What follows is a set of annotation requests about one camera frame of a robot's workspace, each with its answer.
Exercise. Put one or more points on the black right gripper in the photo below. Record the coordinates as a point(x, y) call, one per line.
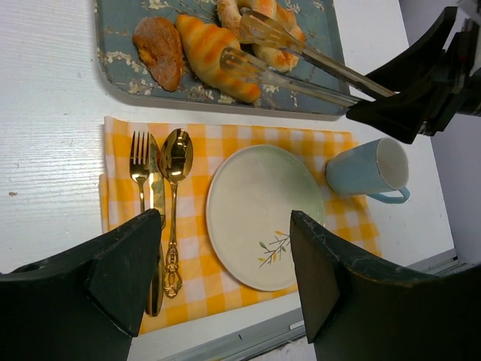
point(426, 103)

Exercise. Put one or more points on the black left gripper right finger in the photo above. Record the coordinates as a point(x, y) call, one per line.
point(358, 306)

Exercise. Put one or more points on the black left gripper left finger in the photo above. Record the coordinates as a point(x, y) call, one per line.
point(85, 303)

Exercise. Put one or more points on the steel serving tongs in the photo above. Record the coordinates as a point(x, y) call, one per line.
point(277, 51)

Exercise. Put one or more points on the striped croissant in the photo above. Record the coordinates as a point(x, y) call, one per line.
point(203, 44)

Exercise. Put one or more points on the light blue mug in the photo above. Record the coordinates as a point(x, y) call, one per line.
point(378, 169)

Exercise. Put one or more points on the yellow checkered cloth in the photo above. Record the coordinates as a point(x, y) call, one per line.
point(208, 288)

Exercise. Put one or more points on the white ceramic plate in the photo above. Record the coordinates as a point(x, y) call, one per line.
point(248, 210)

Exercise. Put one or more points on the gold fork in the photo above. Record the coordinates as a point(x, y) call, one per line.
point(139, 168)

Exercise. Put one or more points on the gold knife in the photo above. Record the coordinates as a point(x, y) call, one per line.
point(157, 201)

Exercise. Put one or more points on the gold spoon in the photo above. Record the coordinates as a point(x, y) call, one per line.
point(175, 163)

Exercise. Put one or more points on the glazed bagel left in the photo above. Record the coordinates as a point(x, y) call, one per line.
point(228, 12)

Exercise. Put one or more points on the blue floral tray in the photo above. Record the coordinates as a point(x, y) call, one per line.
point(115, 22)

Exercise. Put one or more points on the small brown pastry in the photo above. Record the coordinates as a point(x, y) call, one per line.
point(160, 49)

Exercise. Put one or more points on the aluminium front rail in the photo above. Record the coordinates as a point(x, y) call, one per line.
point(277, 332)

